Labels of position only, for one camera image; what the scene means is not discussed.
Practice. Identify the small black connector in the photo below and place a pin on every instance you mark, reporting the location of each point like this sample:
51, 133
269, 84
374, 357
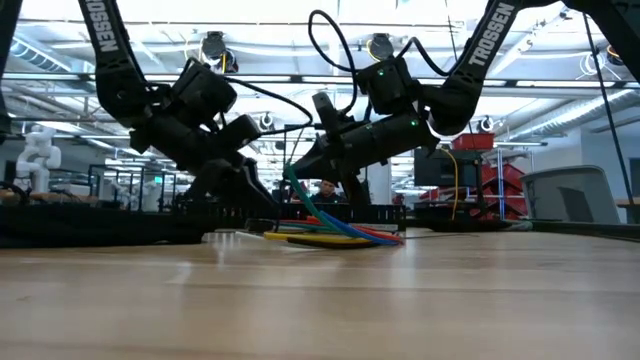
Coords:
265, 226

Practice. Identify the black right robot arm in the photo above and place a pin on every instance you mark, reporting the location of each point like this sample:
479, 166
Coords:
480, 50

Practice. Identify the black camera stand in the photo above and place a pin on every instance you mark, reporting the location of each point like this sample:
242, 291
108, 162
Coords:
284, 150

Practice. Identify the black work glove grey cuff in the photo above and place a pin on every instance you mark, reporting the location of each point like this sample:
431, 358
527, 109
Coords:
75, 225

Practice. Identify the black aluminium frame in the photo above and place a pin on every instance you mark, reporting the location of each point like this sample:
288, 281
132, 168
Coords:
590, 230

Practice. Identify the silver ventilation duct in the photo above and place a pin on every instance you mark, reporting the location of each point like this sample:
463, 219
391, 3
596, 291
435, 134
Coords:
570, 115

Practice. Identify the white pillar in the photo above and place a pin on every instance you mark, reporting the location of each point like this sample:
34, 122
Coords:
382, 182

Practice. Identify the person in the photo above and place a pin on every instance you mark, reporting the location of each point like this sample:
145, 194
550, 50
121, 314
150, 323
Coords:
327, 192

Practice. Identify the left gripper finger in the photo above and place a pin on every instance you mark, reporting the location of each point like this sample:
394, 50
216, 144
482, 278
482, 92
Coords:
217, 182
255, 187

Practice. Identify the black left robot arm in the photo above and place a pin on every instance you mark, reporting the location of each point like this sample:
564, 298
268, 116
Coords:
107, 60

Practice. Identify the black monitor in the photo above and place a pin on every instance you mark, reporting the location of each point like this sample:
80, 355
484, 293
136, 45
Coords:
440, 172

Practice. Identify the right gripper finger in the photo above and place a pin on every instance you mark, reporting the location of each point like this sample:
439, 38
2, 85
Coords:
356, 190
320, 165

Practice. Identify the long ceiling light bar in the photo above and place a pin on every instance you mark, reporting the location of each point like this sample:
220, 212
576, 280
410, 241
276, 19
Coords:
275, 79

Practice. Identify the red storage bin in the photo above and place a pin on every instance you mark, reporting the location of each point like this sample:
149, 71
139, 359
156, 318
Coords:
472, 142

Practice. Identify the stack of red bins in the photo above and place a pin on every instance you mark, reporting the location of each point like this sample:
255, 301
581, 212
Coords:
505, 180

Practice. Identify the white robot figure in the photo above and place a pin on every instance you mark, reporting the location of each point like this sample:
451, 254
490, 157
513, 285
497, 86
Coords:
37, 155

